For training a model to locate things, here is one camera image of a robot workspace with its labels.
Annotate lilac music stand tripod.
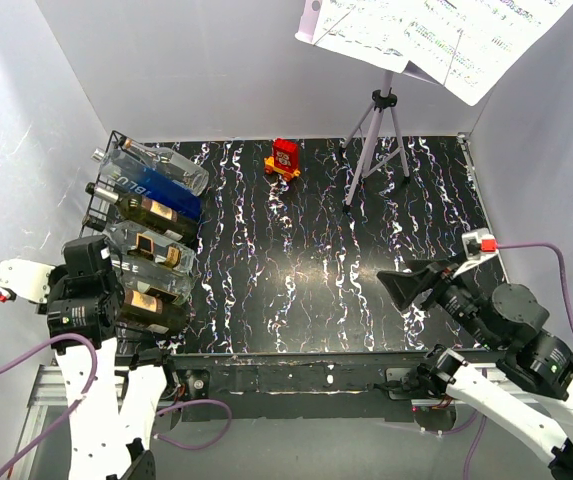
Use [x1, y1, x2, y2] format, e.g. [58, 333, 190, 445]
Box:
[339, 70, 410, 213]

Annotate black wire wine rack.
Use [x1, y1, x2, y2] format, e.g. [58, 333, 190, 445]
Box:
[78, 129, 202, 351]

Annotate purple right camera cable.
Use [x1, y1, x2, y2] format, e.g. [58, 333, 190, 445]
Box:
[494, 241, 573, 416]

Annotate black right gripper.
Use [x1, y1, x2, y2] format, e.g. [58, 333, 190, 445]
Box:
[375, 247, 500, 350]

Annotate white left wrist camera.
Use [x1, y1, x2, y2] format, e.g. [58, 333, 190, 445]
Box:
[0, 258, 55, 304]

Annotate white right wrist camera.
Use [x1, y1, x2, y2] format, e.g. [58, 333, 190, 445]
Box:
[454, 228, 498, 277]

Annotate clear square liquor bottle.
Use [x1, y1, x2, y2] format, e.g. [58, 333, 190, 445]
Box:
[104, 221, 196, 275]

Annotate clear glass bottle top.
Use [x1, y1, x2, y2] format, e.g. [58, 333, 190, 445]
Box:
[117, 137, 209, 196]

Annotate purple camera cable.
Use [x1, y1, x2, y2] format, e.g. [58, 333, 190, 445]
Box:
[0, 287, 102, 480]
[494, 241, 573, 416]

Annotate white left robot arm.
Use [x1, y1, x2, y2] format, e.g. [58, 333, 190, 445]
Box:
[46, 235, 179, 479]

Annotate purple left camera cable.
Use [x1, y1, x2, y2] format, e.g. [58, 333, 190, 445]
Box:
[0, 287, 102, 480]

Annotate blue clear vodka bottle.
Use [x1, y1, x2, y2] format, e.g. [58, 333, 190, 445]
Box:
[91, 149, 201, 221]

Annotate green white wine bottle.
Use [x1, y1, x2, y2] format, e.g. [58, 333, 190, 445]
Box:
[85, 182, 199, 245]

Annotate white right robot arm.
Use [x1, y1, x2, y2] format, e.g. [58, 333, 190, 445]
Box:
[377, 261, 573, 479]

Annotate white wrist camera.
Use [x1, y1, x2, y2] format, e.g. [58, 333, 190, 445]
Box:
[454, 228, 498, 277]
[0, 258, 55, 304]

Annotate white sheet music pages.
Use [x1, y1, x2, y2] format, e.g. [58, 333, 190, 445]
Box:
[295, 0, 572, 106]

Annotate clear round glass bottle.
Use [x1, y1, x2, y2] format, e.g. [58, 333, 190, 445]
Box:
[111, 254, 193, 305]

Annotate black metal base frame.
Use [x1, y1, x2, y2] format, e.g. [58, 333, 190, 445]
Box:
[165, 349, 502, 426]

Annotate dark red wine bottle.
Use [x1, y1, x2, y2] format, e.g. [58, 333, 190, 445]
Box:
[118, 289, 188, 336]

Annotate red yellow toy brick car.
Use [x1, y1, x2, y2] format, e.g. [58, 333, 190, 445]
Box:
[264, 138, 300, 182]

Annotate aluminium rail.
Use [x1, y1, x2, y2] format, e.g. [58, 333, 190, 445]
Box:
[2, 364, 128, 479]

